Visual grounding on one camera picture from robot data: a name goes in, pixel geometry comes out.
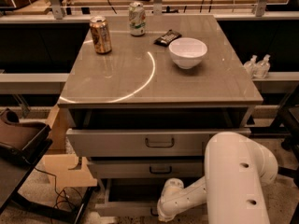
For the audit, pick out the grey bottom drawer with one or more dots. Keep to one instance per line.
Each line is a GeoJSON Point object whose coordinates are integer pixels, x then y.
{"type": "Point", "coordinates": [131, 197]}

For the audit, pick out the grey drawer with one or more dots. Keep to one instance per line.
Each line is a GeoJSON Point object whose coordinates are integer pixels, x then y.
{"type": "Point", "coordinates": [131, 197]}
{"type": "Point", "coordinates": [139, 143]}
{"type": "Point", "coordinates": [146, 168]}

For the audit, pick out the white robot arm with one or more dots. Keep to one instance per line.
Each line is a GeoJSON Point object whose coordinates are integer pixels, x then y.
{"type": "Point", "coordinates": [236, 168]}

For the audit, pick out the grey drawer cabinet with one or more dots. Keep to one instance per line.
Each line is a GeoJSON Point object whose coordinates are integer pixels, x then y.
{"type": "Point", "coordinates": [138, 87]}

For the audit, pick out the grey top drawer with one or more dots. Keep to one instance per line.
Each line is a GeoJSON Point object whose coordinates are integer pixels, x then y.
{"type": "Point", "coordinates": [139, 143]}

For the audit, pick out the grey middle drawer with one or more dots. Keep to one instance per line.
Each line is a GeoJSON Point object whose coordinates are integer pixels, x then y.
{"type": "Point", "coordinates": [146, 168]}

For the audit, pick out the white bowl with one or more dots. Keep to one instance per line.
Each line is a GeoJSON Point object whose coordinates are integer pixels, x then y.
{"type": "Point", "coordinates": [187, 52]}

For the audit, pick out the black snack packet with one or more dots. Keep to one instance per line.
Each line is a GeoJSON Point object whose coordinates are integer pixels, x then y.
{"type": "Point", "coordinates": [167, 38]}

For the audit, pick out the gold soda can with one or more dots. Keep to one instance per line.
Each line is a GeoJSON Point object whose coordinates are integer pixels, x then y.
{"type": "Point", "coordinates": [100, 34]}

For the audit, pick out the white green soda can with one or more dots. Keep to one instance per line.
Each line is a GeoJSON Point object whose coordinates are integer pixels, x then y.
{"type": "Point", "coordinates": [137, 18]}

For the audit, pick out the beige foam block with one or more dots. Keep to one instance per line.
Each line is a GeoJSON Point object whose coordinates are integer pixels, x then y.
{"type": "Point", "coordinates": [68, 171]}

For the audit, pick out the clear sanitizer bottle left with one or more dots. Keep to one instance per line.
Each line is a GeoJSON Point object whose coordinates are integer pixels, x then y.
{"type": "Point", "coordinates": [250, 65]}

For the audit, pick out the clear sanitizer bottle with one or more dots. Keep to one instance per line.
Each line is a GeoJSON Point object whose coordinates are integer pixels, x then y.
{"type": "Point", "coordinates": [262, 67]}
{"type": "Point", "coordinates": [250, 65]}

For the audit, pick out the clear sanitizer bottle right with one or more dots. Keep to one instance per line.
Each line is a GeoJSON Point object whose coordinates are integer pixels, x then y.
{"type": "Point", "coordinates": [262, 67]}

